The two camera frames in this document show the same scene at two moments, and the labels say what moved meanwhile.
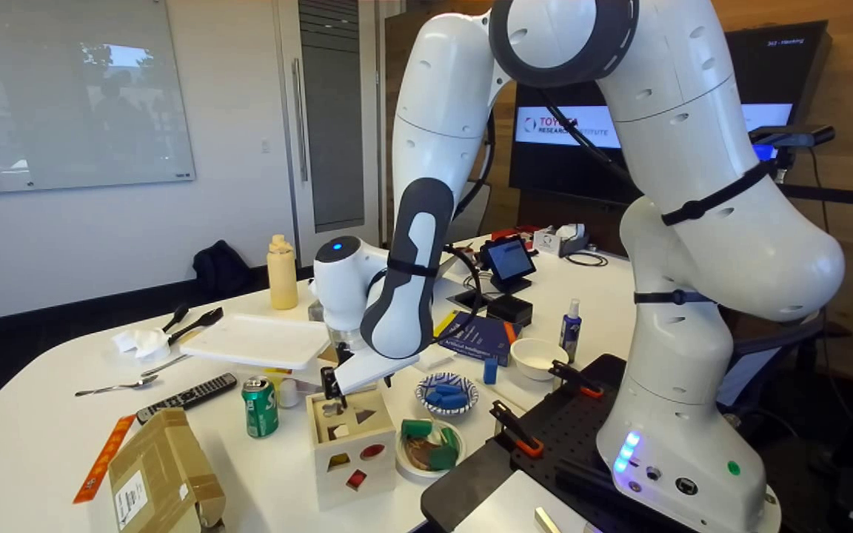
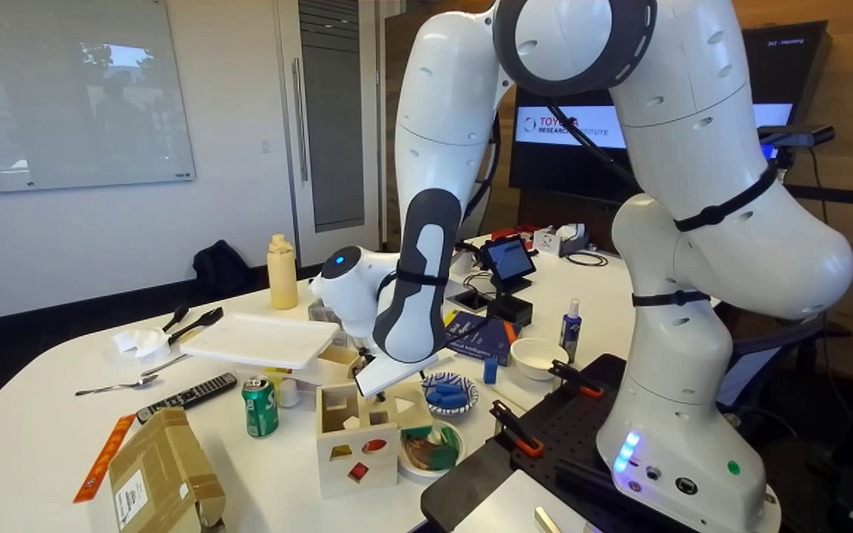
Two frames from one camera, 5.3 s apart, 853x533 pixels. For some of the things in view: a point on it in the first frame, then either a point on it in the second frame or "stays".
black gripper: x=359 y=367 → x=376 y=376
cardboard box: x=154 y=482 stays
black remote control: x=193 y=395 stays
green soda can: x=262 y=405 stays
